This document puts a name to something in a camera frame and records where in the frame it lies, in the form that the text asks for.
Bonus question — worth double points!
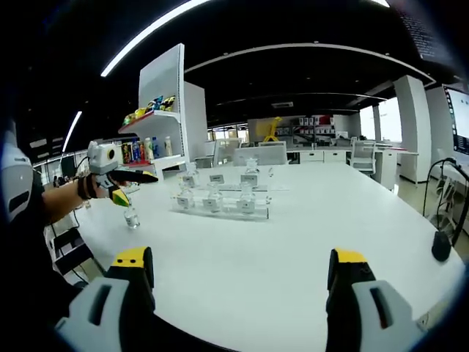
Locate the white chest-worn device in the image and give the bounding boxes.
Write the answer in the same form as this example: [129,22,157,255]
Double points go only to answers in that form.
[0,130,34,223]

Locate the person's left hand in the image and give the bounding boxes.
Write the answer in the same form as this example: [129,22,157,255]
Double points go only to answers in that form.
[75,172,109,201]

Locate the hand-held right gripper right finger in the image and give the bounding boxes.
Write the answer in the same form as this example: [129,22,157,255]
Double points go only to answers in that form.
[325,248,428,352]

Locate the row of snack bags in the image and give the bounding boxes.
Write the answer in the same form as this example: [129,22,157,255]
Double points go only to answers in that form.
[123,95,177,125]

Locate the computer monitor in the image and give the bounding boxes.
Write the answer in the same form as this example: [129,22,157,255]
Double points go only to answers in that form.
[441,83,469,155]

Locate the person's black clothing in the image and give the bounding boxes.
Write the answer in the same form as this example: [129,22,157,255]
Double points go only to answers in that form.
[0,172,96,352]

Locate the white mesh office chair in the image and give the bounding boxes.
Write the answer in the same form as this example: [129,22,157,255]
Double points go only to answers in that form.
[347,141,378,175]
[233,141,289,166]
[214,138,243,168]

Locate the white office desk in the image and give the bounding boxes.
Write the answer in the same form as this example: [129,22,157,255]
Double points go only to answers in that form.
[287,144,421,191]

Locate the yellow figure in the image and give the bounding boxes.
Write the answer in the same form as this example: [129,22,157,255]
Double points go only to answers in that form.
[256,116,285,143]

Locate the background storage shelf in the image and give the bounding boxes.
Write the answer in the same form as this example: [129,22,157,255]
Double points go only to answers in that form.
[291,115,336,146]

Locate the row of drink bottles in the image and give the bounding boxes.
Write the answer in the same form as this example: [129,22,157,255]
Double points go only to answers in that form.
[121,136,174,164]

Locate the black computer mouse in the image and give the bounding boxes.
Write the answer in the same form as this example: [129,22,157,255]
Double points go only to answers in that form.
[431,230,451,262]

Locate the black monitor stand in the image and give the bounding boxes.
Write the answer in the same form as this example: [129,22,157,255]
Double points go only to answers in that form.
[452,212,469,246]

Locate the black cable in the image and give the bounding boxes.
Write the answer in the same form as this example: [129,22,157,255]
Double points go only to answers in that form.
[423,157,459,221]

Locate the black storage cart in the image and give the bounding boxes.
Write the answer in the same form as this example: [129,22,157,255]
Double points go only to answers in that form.
[44,227,95,276]

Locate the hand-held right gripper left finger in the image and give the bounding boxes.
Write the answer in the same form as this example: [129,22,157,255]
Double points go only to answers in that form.
[54,246,155,352]

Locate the large dark text screen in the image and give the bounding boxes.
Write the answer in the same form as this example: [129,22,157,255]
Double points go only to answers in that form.
[397,0,459,67]

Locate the clear acrylic reagent rack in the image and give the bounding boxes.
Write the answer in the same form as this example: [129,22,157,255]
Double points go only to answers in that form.
[171,172,290,221]

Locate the curved ceiling light strip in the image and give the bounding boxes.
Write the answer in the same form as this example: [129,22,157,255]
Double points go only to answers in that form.
[100,0,391,78]

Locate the straight ceiling light strip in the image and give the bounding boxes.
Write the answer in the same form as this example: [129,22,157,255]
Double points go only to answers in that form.
[62,111,84,153]

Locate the white display shelf unit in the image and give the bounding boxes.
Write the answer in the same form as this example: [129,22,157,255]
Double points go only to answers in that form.
[117,43,209,173]

